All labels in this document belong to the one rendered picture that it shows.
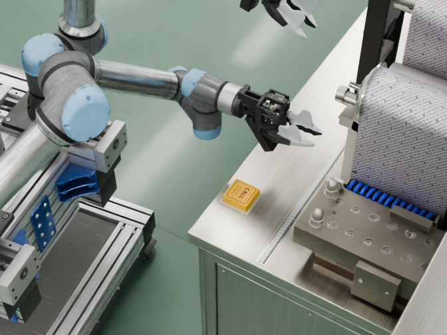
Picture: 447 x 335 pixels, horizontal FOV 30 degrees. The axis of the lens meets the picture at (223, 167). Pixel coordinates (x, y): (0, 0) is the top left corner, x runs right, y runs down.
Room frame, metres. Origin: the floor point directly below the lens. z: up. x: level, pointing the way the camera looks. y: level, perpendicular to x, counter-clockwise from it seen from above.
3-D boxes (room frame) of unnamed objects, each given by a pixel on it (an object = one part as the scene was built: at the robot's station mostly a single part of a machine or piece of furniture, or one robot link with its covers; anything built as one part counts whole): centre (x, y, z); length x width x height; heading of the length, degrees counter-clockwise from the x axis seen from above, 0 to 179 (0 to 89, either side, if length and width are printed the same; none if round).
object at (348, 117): (1.40, -0.31, 1.05); 0.06 x 0.05 x 0.31; 58
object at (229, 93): (1.48, -0.03, 1.11); 0.08 x 0.05 x 0.08; 148
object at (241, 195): (1.34, -0.04, 0.91); 0.07 x 0.07 x 0.02; 58
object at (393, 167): (1.23, -0.40, 1.11); 0.23 x 0.01 x 0.18; 58
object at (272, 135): (1.38, -0.13, 1.09); 0.09 x 0.05 x 0.02; 49
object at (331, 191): (1.24, -0.25, 1.05); 0.04 x 0.04 x 0.04
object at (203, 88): (1.52, 0.04, 1.11); 0.11 x 0.08 x 0.09; 58
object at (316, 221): (1.16, -0.21, 1.05); 0.04 x 0.04 x 0.04
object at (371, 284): (1.03, -0.33, 0.97); 0.10 x 0.03 x 0.11; 58
